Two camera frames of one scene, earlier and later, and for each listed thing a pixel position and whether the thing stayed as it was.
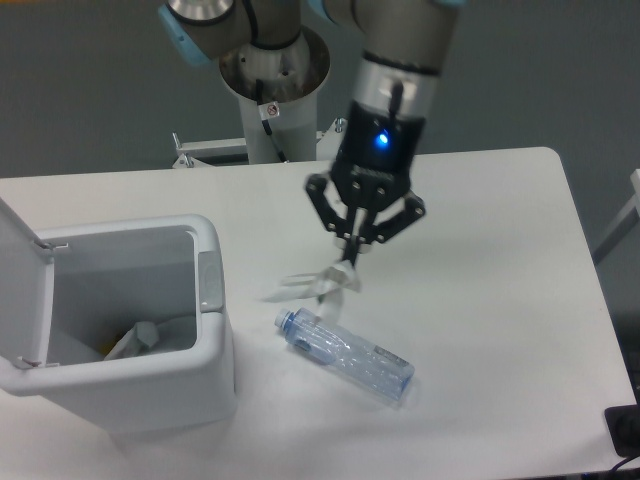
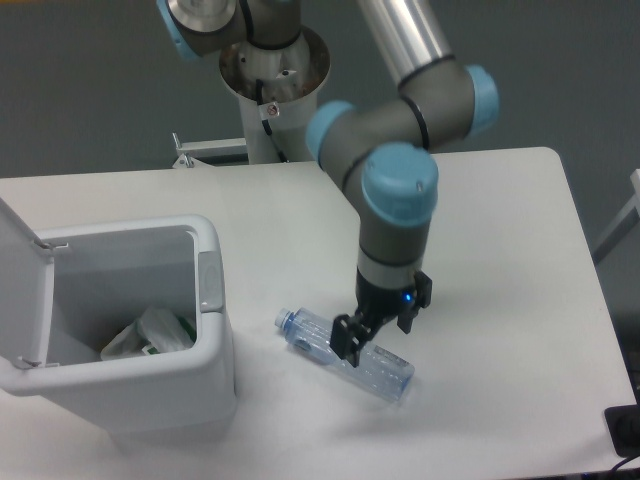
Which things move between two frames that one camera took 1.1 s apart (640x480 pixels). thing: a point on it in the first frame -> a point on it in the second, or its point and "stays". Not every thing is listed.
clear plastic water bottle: x=352 y=354 stays
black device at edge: x=623 y=424 stays
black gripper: x=372 y=172 -> x=376 y=305
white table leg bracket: x=630 y=217 stays
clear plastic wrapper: x=328 y=286 -> x=164 y=330
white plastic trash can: x=123 y=325 stays
